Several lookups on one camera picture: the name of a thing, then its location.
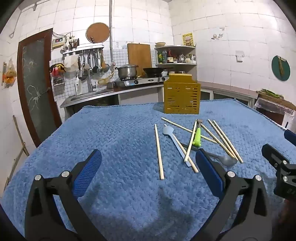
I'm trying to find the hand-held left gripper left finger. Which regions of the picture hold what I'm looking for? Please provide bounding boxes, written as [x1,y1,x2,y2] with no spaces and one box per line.
[24,149,111,241]

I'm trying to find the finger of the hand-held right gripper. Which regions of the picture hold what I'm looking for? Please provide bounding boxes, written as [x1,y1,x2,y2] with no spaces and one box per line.
[261,144,290,173]
[284,129,296,147]

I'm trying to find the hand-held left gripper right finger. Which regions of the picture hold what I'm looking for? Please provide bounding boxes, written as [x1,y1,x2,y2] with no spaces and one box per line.
[195,148,272,241]

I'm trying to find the grey spoon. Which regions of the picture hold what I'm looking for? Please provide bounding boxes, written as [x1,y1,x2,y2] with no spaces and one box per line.
[181,143,238,166]

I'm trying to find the wooden chopstick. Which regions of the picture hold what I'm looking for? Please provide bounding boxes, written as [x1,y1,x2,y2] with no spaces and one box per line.
[154,124,164,180]
[164,125,199,173]
[207,119,237,158]
[184,120,198,162]
[161,117,217,143]
[200,123,234,159]
[212,120,244,164]

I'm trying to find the green handled metal fork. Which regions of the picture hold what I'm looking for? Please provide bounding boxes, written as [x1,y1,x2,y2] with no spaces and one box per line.
[192,119,204,147]

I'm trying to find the light blue plastic spoon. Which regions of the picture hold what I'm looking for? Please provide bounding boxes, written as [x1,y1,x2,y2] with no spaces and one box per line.
[162,126,193,168]

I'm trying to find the yellow slotted utensil holder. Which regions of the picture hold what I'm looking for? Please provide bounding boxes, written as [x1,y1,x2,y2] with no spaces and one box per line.
[163,74,201,114]

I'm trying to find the plastic covered box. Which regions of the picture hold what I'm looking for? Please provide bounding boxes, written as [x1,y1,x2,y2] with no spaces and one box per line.
[254,89,293,126]

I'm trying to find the blue textured blanket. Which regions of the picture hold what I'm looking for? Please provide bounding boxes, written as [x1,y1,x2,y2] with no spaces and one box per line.
[0,98,296,241]

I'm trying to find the round green hanging board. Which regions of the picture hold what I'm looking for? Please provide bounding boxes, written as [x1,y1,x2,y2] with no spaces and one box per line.
[271,55,290,81]

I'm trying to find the counter cabinets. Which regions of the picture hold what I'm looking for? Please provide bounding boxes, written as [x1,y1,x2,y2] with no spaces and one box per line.
[200,81,258,105]

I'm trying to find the steel sink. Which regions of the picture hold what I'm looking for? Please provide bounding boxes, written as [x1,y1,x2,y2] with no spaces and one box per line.
[70,89,114,102]

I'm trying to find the wooden stick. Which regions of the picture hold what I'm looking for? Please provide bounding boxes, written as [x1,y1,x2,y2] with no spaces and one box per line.
[13,115,30,156]

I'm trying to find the chrome faucet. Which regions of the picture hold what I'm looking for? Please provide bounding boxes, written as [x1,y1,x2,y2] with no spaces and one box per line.
[77,62,96,93]

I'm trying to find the gas stove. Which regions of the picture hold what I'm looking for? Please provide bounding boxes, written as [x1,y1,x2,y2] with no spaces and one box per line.
[115,75,171,88]

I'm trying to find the brown framed glass door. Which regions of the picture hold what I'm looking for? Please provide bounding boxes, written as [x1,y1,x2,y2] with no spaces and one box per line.
[17,29,63,147]

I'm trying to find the steel cooking pot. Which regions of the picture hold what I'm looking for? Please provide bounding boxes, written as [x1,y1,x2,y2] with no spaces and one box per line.
[115,64,139,79]

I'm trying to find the white hanging cloth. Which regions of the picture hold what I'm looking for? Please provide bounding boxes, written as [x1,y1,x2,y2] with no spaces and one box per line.
[64,56,80,72]

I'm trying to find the black wok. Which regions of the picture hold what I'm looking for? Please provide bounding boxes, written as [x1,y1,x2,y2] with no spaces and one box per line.
[143,67,174,76]

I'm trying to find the orange plastic bag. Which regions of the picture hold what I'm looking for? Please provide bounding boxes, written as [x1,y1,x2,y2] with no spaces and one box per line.
[2,60,17,89]

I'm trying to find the metal corner shelf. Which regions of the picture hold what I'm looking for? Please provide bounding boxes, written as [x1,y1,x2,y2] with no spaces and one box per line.
[154,45,198,70]

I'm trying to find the wooden cutting board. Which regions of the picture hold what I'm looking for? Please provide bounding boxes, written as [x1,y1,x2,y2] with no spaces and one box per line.
[127,43,152,71]

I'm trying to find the round bamboo lid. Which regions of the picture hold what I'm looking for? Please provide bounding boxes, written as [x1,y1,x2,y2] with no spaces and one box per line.
[86,22,110,44]

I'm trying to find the vertical metal pipe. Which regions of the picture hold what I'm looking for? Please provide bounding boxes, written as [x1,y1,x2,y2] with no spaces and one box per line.
[109,0,113,62]

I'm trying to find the wire wall basket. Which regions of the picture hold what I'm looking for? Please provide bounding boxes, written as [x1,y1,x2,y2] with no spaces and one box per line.
[50,64,66,87]

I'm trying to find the metal wall utensil rack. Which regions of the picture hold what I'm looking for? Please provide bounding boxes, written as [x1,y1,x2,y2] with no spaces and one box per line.
[62,45,104,57]

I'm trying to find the yellow wall poster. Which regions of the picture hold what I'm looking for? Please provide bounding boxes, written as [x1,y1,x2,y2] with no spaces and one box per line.
[182,32,193,46]

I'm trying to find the wall power box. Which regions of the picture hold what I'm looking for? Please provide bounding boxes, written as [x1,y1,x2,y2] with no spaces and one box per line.
[52,38,67,49]

